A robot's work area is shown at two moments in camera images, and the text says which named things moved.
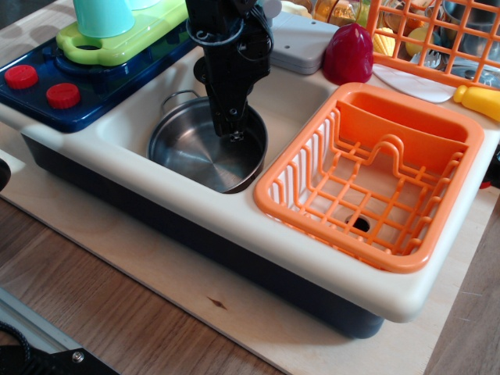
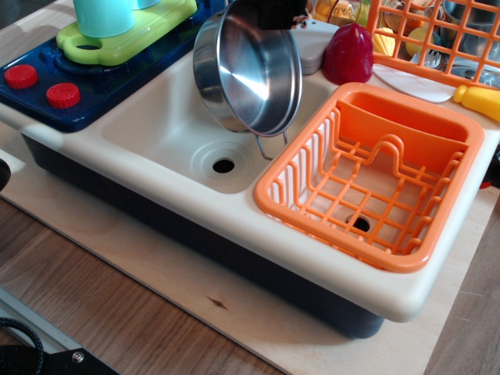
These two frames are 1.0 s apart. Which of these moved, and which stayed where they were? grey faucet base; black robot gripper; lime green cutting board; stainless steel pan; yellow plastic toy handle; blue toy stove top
Moved: stainless steel pan; black robot gripper
Stayed: lime green cutting board; blue toy stove top; grey faucet base; yellow plastic toy handle
